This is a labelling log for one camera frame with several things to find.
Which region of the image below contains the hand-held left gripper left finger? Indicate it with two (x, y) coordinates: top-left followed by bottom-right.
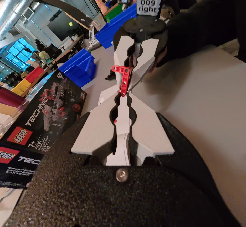
(71, 92), (123, 156)

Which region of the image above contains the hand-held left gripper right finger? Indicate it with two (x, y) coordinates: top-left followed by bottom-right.
(126, 92), (175, 166)

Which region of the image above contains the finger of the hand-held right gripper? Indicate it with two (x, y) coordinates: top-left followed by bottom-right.
(127, 38), (160, 91)
(113, 36), (136, 84)

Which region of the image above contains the red toy beam piece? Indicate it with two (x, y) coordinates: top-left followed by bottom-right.
(111, 65), (131, 97)

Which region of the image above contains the grey desk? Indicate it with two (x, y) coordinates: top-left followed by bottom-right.
(0, 39), (246, 227)

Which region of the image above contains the person's right hand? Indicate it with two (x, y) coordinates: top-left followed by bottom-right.
(148, 49), (168, 74)

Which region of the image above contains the large blue storage bin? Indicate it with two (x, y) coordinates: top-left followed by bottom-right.
(95, 3), (137, 49)

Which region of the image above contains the white instruction booklet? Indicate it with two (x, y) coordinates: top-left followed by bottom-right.
(98, 88), (135, 166)

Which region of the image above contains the green storage bin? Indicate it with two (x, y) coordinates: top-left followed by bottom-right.
(105, 3), (123, 24)

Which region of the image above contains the small blue storage bin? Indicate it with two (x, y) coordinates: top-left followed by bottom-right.
(58, 48), (96, 88)

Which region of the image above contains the black toy set box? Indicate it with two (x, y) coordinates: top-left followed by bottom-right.
(0, 69), (87, 189)

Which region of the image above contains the black monitor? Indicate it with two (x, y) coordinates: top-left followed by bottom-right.
(47, 10), (81, 42)

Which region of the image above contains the red storage bin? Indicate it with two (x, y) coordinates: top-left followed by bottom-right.
(24, 66), (49, 86)

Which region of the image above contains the yellow storage bin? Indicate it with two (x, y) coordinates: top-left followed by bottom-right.
(11, 78), (32, 97)

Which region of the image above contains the maroon storage bin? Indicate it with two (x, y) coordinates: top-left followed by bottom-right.
(0, 88), (25, 109)

